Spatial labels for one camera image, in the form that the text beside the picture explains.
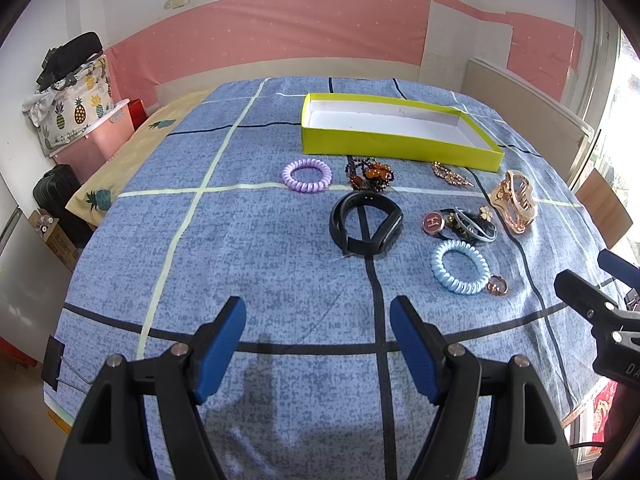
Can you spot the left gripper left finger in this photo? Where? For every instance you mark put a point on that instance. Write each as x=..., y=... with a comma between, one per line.
x=110, y=437

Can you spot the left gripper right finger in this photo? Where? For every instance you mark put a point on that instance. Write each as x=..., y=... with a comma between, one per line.
x=524, y=438

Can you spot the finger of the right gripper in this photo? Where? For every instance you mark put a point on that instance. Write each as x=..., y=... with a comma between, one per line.
x=583, y=298
x=619, y=268

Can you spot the beige hair claw clip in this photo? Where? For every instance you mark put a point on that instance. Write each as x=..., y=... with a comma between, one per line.
x=513, y=198

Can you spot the black fitness band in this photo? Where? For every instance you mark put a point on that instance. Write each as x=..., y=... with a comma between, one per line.
x=370, y=244

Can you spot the amber bead bracelet cluster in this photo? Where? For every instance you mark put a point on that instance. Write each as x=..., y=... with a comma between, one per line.
x=368, y=174

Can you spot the wooden board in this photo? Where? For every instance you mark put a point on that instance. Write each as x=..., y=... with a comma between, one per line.
x=606, y=210

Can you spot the beige headboard panel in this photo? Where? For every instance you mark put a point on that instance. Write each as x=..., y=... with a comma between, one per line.
x=555, y=132

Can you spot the round red H badge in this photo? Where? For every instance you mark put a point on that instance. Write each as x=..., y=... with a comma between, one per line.
x=433, y=223

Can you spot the white refrigerator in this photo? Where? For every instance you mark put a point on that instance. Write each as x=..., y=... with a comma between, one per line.
x=33, y=282

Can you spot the cardboard box with bottles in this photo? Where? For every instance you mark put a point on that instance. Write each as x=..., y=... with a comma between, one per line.
x=50, y=231

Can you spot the black suitcase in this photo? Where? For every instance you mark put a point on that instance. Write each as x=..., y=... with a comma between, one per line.
x=52, y=193

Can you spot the blue checked bed sheet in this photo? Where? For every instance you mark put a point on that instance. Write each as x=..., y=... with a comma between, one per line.
x=317, y=388

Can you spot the pink plastic storage box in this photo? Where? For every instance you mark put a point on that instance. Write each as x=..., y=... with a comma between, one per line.
x=87, y=154

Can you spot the yellow-green cardboard box tray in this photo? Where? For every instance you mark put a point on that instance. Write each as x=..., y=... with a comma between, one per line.
x=380, y=127

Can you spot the red paper bag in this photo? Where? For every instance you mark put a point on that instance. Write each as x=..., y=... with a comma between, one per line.
x=137, y=113

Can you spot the pineapple print storage bag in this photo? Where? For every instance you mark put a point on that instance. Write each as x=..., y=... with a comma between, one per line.
x=65, y=110

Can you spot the black bag on top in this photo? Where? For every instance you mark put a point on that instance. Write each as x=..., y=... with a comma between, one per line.
x=62, y=60

